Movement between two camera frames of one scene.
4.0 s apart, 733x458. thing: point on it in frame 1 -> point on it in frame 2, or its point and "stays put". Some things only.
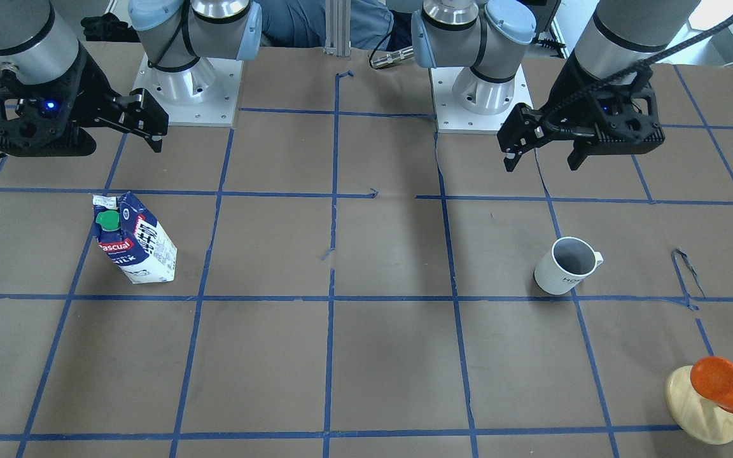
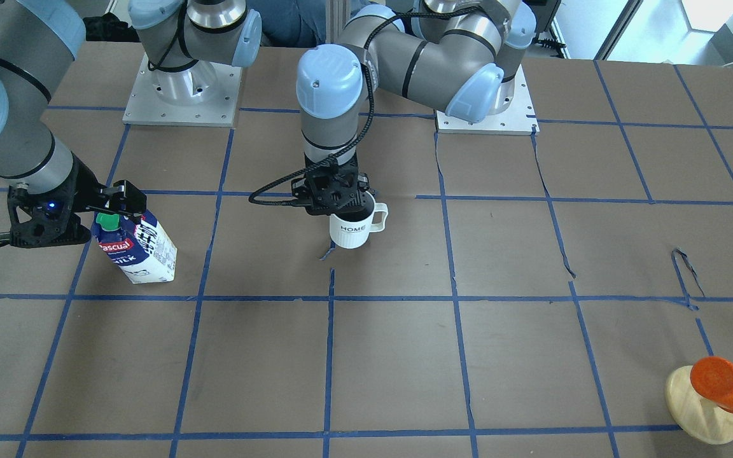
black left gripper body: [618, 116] -> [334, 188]
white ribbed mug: [569, 261] -> [351, 234]
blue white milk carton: [126, 230] stays put
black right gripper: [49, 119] -> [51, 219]
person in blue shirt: [301, 23] stays put
